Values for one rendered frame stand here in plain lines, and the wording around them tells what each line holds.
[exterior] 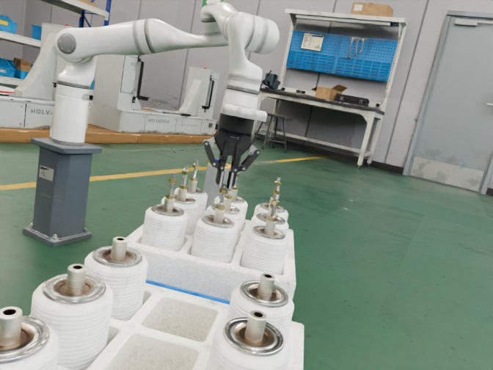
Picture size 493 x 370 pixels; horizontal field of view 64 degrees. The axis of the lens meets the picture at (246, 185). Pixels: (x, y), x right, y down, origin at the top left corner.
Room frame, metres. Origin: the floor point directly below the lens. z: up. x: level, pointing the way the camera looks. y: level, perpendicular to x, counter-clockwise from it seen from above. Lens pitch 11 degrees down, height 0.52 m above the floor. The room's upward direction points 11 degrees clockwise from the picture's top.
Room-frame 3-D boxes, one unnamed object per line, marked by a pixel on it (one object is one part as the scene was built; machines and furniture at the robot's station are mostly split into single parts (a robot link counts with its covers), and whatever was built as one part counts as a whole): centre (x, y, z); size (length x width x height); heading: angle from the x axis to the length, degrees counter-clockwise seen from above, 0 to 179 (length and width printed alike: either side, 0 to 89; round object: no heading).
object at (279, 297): (0.56, -0.06, 0.25); 0.08 x 0.08 x 0.01
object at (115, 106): (4.13, 1.06, 0.45); 1.51 x 0.57 x 0.74; 154
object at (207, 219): (0.87, 0.05, 0.25); 0.08 x 0.08 x 0.01
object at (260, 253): (0.86, -0.07, 0.16); 0.10 x 0.10 x 0.18
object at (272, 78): (5.53, -0.05, 0.87); 0.41 x 0.17 x 0.25; 154
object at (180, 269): (0.98, 0.04, 0.09); 0.39 x 0.39 x 0.18; 87
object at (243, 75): (0.86, 0.06, 0.62); 0.09 x 0.07 x 0.15; 112
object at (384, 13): (5.56, -1.16, 1.96); 0.46 x 0.28 x 0.16; 60
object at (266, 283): (0.56, -0.06, 0.26); 0.02 x 0.02 x 0.03
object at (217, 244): (0.87, 0.05, 0.16); 0.10 x 0.10 x 0.18
